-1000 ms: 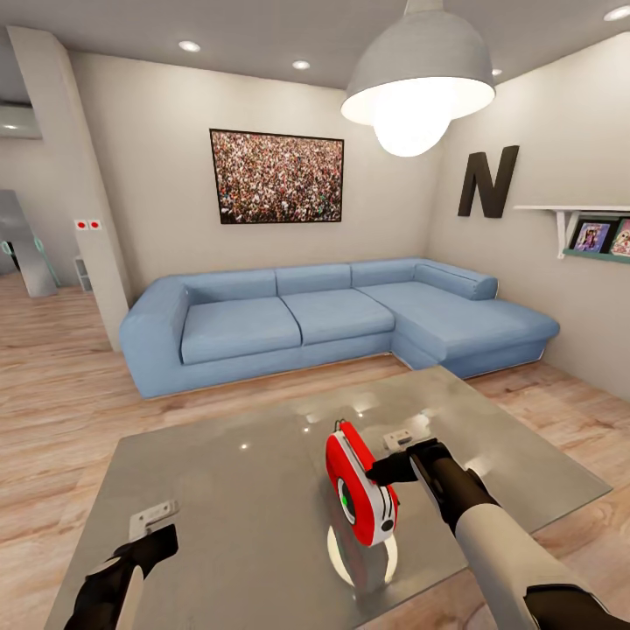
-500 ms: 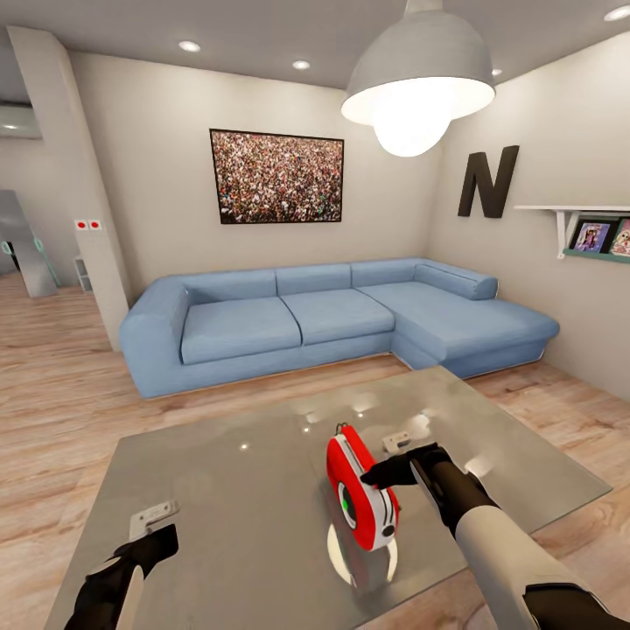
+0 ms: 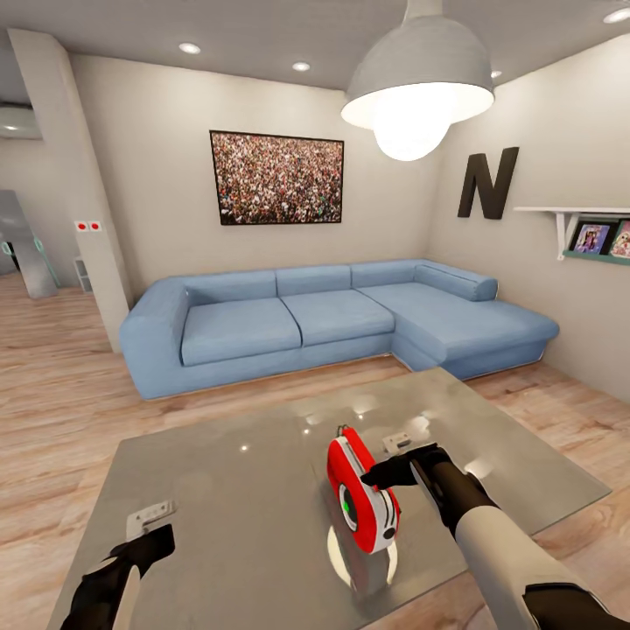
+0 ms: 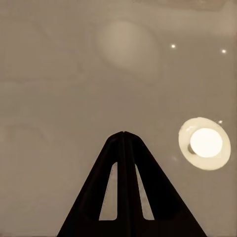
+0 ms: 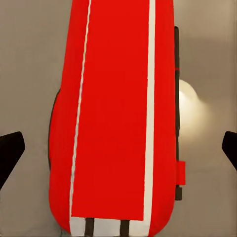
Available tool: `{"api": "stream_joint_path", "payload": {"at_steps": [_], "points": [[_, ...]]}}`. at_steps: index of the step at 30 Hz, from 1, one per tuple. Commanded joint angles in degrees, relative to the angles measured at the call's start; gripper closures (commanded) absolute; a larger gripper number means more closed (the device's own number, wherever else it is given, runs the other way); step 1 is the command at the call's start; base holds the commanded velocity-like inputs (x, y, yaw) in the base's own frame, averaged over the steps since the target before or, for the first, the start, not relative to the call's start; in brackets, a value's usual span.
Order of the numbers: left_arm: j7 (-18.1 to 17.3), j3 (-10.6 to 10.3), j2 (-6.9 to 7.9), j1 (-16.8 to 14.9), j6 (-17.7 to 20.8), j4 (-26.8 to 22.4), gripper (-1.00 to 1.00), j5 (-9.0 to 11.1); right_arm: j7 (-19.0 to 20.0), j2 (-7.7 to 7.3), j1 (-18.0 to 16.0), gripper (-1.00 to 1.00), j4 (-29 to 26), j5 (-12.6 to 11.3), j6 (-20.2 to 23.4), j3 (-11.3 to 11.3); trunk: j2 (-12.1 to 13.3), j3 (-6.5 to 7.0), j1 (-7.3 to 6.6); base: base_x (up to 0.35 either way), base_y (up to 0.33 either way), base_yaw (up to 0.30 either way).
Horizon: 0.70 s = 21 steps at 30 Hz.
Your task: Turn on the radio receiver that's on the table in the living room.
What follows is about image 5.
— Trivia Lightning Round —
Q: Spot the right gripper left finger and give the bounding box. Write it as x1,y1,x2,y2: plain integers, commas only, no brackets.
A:
0,131,25,190

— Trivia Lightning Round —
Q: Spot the radio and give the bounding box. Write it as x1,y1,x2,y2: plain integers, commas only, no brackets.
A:
48,0,186,237

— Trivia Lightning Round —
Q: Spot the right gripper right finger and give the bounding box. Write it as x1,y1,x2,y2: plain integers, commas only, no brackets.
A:
222,131,237,170

